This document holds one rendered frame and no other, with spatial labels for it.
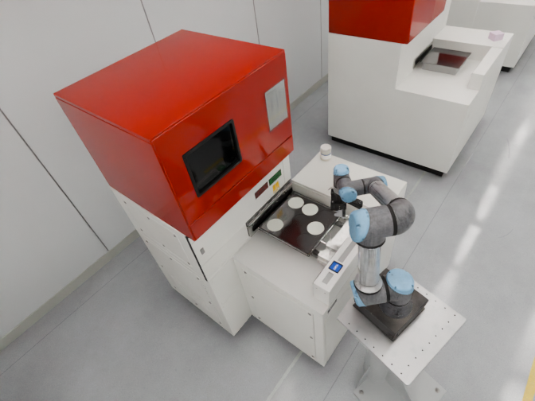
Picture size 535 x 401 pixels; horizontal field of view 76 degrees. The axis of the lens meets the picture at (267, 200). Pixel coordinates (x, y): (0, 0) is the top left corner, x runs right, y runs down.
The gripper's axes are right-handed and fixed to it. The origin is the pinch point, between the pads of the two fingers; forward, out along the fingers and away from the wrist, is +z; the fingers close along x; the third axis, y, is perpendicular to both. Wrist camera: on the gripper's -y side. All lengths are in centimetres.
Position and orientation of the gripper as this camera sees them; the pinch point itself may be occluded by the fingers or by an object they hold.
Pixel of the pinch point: (344, 216)
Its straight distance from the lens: 194.2
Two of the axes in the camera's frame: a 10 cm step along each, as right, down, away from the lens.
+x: -1.9, 7.1, -6.8
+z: 1.4, 7.1, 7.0
